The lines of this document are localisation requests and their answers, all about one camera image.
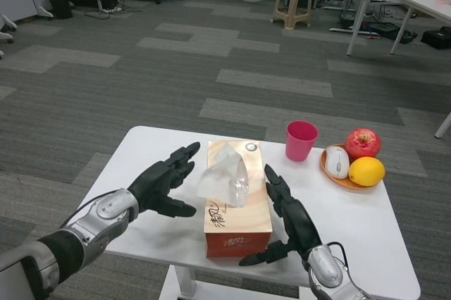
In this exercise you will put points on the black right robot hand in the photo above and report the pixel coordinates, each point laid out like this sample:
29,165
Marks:
297,220

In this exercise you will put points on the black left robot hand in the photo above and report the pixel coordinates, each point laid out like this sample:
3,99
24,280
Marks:
155,184

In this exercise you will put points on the wood-print tissue box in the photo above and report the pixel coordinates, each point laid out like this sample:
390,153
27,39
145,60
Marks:
253,215

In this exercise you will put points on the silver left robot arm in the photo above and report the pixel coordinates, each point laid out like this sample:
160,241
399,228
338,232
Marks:
109,208

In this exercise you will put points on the wooden plate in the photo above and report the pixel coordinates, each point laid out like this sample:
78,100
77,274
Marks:
338,182

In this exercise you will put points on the white computer mouse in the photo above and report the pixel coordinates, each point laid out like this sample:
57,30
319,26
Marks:
336,163

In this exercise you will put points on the pink plastic cup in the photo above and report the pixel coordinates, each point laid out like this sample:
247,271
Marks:
299,141

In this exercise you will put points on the yellow lemon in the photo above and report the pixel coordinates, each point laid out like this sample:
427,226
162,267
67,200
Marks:
366,172

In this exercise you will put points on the red apple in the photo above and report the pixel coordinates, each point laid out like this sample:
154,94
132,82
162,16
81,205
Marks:
363,144

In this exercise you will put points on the white slanted desk leg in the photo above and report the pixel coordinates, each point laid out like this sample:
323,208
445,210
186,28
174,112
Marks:
443,125

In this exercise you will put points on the white power strip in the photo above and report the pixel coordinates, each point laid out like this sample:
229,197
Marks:
110,10

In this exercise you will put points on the black trash bin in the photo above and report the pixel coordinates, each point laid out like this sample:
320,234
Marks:
60,5

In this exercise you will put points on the white partition foot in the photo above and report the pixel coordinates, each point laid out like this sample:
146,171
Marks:
45,12

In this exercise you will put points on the white caster foot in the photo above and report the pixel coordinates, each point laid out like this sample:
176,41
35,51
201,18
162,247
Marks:
6,23

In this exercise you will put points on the black bag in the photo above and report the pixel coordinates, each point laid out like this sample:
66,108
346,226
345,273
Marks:
437,37

